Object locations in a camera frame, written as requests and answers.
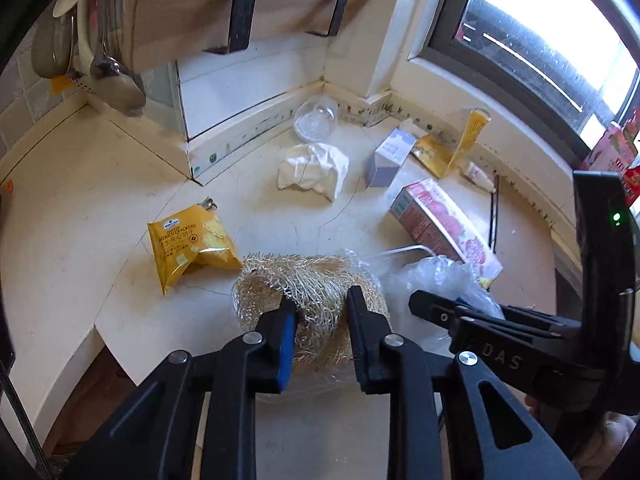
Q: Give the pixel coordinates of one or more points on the clear plastic bag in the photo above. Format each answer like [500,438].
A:
[440,277]

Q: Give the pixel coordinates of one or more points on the thin black stick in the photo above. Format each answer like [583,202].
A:
[494,220]

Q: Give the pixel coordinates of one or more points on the flat yellow packet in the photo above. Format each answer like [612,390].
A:
[432,155]

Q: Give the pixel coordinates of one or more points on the hanging metal strainer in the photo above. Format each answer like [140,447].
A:
[50,55]

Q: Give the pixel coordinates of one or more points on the black metal bracket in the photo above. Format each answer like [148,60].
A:
[337,10]
[242,10]

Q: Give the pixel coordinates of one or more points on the hanging metal ladle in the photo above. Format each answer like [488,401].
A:
[120,87]

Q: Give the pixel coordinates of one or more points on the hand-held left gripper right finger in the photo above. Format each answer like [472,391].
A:
[362,350]

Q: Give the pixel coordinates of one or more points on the wooden wall cabinet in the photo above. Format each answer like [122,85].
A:
[190,5]

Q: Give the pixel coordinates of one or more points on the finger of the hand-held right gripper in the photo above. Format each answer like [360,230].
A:
[500,350]
[430,305]

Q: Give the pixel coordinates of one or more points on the red and pink box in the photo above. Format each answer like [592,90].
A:
[440,220]

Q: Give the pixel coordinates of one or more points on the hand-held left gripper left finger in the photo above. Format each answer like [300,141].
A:
[286,345]

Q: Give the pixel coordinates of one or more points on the tall yellow carton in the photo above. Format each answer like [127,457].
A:
[472,130]

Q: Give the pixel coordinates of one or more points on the small white bottle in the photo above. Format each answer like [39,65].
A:
[477,175]

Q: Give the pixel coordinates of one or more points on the person's right hand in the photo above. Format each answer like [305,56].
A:
[622,435]

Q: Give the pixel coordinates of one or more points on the clear plastic jar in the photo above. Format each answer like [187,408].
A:
[315,120]

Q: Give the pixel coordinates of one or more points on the dark framed window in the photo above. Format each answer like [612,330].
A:
[525,20]

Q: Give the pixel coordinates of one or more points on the cream plastic utensil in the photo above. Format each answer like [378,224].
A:
[85,45]

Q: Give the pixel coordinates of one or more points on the white crumpled tissue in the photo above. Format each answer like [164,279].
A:
[315,170]

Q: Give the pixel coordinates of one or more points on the purple and white carton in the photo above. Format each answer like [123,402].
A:
[387,160]

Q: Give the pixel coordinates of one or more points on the yellow cracker packet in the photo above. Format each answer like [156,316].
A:
[190,250]

